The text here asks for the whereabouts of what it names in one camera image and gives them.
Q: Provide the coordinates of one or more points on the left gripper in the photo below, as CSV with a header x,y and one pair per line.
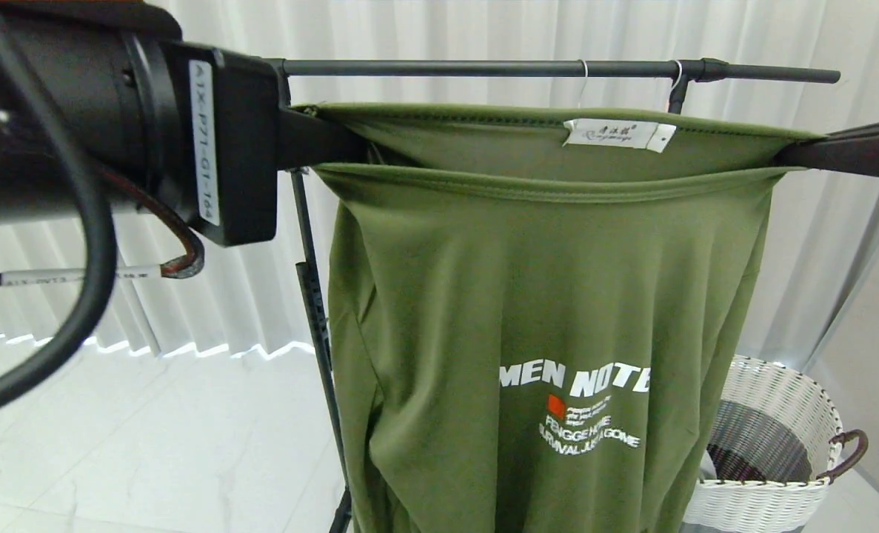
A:
x,y
239,148

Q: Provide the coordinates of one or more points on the green long-sleeved shirt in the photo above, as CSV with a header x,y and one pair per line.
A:
x,y
520,296

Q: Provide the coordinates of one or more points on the pink clothes hanger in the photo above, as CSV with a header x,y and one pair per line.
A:
x,y
584,70
678,74

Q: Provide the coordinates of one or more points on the black clothes rack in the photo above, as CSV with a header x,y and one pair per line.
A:
x,y
483,69

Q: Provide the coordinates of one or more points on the white laundry basket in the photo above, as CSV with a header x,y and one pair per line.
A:
x,y
772,392

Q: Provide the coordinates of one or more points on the white curtain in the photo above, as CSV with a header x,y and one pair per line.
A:
x,y
483,29

